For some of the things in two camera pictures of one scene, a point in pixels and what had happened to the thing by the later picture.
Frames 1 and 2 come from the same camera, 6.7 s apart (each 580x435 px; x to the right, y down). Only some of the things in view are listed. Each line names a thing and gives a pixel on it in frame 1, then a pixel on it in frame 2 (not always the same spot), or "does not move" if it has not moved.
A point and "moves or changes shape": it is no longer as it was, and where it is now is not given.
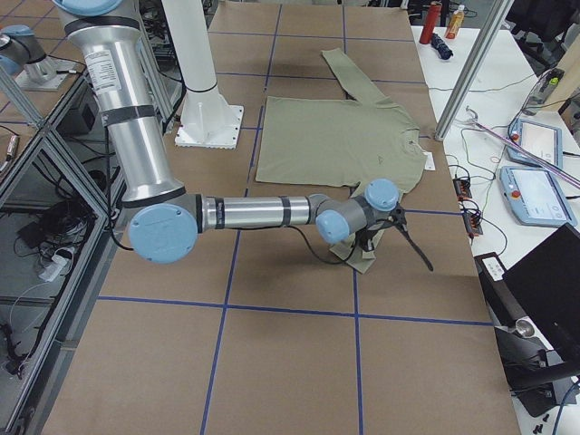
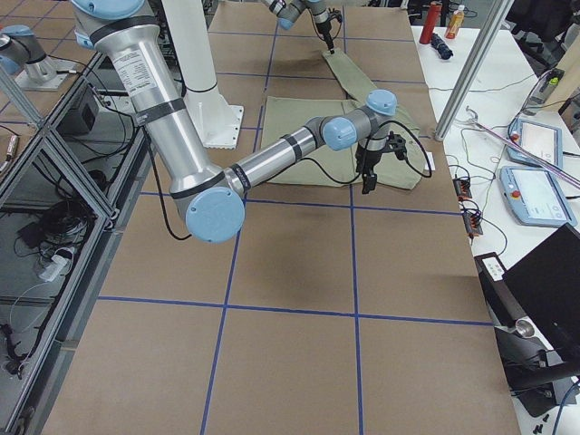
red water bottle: (431, 19) does not move
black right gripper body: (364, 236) to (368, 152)
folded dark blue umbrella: (439, 44) does not move
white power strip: (53, 269) does not move
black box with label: (502, 305) does not move
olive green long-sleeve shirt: (343, 144) moves or changes shape
